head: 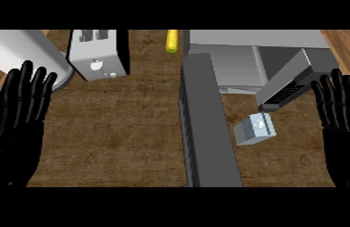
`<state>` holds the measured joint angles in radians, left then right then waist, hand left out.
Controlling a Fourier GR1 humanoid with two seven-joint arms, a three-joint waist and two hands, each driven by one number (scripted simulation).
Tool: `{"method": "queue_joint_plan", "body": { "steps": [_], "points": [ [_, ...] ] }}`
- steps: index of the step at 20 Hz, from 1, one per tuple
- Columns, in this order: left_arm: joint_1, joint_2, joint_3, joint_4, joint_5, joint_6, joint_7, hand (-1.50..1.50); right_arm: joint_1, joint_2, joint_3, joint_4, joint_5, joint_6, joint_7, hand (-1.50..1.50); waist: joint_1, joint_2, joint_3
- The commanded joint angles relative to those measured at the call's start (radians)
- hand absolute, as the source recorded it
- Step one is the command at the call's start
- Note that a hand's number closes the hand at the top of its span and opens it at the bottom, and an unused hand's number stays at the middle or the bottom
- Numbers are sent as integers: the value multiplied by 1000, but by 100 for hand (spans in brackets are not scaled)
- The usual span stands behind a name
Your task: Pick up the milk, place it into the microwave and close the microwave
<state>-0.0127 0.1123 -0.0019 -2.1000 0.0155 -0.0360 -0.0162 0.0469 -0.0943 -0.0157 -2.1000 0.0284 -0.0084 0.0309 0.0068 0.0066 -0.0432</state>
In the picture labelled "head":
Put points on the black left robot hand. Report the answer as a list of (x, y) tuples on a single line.
[(21, 119)]

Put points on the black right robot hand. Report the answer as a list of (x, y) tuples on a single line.
[(335, 125)]

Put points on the pale blue milk carton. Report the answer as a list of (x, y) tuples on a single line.
[(254, 130)]

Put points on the grey microwave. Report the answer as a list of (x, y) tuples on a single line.
[(269, 67)]

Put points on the dark grey microwave door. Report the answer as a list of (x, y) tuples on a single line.
[(207, 125)]

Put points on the white cylindrical appliance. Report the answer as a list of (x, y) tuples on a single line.
[(27, 54)]

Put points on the silver toaster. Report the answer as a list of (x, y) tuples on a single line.
[(97, 56)]

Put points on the yellow corn cob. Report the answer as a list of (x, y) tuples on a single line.
[(171, 40)]

